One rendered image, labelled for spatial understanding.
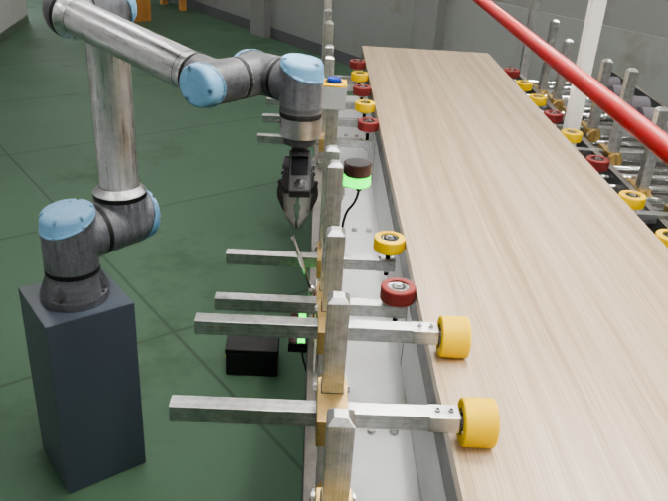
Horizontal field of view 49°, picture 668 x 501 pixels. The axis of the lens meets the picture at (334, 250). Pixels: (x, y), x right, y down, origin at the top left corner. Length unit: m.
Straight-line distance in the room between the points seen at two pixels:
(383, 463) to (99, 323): 0.94
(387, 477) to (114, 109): 1.18
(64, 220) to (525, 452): 1.33
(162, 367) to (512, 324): 1.67
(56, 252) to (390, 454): 1.04
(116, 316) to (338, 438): 1.32
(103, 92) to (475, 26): 4.71
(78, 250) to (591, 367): 1.33
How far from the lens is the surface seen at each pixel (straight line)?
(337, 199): 1.59
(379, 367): 1.89
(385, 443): 1.67
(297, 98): 1.55
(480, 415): 1.22
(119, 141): 2.11
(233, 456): 2.54
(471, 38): 6.48
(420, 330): 1.42
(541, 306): 1.69
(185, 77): 1.55
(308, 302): 1.66
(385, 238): 1.89
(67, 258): 2.11
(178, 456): 2.55
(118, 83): 2.07
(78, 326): 2.15
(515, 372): 1.46
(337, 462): 0.97
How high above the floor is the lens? 1.72
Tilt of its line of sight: 27 degrees down
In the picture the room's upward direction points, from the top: 4 degrees clockwise
